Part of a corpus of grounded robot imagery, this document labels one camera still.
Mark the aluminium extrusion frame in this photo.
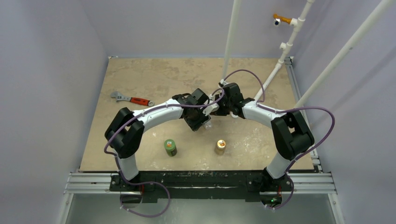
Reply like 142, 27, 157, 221
65, 58, 335, 217

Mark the clear plastic pill organizer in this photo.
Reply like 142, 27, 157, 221
204, 121, 212, 129

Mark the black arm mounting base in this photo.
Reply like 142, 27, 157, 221
109, 170, 293, 206

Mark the white PVC pipe frame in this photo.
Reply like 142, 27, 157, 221
232, 0, 396, 112

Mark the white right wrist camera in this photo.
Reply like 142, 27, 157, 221
218, 79, 228, 88

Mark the red handled adjustable wrench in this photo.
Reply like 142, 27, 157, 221
110, 91, 155, 106

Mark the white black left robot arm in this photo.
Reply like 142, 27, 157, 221
104, 89, 218, 191

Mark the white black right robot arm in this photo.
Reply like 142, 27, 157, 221
212, 83, 315, 190

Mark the green pill bottle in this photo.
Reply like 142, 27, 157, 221
164, 139, 177, 157

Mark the amber pill bottle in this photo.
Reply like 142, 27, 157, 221
214, 140, 226, 155

